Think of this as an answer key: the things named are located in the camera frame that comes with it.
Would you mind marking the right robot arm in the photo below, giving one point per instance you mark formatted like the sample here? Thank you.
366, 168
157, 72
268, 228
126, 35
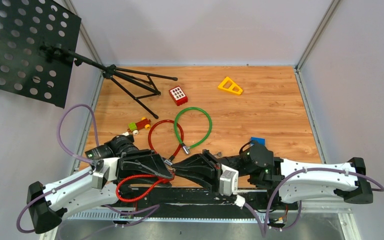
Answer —
286, 181

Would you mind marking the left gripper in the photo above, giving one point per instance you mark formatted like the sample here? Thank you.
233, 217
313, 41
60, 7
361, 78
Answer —
150, 164

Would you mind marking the yellow triangular toy piece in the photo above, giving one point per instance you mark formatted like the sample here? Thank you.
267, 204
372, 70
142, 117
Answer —
230, 86

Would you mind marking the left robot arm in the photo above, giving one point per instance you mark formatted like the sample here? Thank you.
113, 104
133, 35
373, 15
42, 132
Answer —
49, 204

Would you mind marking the blue green white brick stack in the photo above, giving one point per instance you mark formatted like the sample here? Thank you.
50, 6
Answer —
259, 140

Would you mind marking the red window toy brick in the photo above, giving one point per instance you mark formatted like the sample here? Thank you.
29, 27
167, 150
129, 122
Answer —
178, 95

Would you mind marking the red cable lock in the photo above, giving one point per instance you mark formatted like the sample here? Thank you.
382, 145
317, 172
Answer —
168, 161

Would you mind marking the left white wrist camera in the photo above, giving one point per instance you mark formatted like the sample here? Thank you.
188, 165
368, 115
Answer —
100, 174

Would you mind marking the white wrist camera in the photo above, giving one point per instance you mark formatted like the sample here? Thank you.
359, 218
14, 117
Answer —
100, 174
228, 185

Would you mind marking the black perforated music stand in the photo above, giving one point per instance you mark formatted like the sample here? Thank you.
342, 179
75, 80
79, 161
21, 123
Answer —
38, 40

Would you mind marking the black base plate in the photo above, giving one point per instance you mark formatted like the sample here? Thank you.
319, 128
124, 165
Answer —
197, 203

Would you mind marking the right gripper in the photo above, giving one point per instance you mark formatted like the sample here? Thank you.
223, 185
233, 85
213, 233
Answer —
204, 168

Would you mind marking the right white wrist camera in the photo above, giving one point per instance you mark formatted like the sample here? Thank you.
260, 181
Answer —
228, 185

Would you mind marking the red green toy car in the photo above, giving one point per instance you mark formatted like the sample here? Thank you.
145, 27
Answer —
134, 128

